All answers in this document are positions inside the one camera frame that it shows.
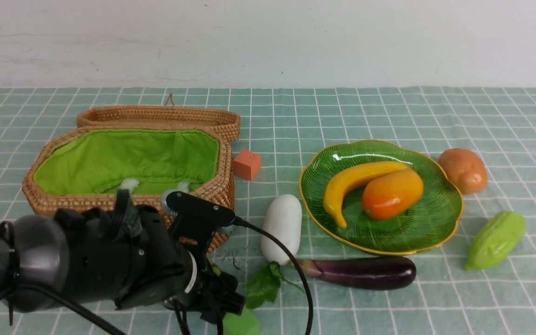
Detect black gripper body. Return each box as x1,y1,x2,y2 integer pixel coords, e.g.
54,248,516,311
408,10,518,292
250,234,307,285
54,189,246,323

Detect white radish with leaves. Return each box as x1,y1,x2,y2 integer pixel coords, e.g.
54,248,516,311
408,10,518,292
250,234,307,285
246,194,303,309

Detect yellow banana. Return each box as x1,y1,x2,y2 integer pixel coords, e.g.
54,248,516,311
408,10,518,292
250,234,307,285
322,161,410,229

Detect purple eggplant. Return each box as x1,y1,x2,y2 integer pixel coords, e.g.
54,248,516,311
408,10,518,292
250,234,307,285
296,256,417,291

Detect orange mango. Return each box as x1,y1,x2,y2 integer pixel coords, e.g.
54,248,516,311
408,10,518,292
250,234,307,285
362,169,425,221

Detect brown potato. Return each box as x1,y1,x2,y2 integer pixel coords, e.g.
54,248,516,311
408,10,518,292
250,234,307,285
438,148,488,194

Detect light green bitter gourd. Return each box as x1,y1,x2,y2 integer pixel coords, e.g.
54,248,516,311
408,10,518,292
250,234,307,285
464,211,527,271

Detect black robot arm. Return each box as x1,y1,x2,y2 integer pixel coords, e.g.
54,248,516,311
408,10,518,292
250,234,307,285
0,189,246,323

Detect woven wicker basket green lining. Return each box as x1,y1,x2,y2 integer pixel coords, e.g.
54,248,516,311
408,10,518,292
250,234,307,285
22,124,236,254

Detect green foam cube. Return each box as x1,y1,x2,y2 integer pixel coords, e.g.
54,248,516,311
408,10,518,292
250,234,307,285
223,307,261,335

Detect orange foam cube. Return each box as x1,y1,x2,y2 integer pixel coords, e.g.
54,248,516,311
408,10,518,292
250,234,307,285
233,149,262,181

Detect woven wicker basket lid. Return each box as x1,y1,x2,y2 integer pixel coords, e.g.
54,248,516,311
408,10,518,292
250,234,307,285
76,94,241,142

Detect green checkered tablecloth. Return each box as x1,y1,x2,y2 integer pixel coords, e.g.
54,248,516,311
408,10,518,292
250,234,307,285
0,87,536,335

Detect green leaf-shaped glass plate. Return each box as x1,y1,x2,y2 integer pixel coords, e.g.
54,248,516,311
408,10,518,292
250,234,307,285
299,140,464,255

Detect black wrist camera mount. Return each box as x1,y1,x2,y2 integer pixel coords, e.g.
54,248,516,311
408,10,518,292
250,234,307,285
161,189,236,255

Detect black cable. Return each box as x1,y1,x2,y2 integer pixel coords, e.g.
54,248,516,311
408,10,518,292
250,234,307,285
0,218,314,335

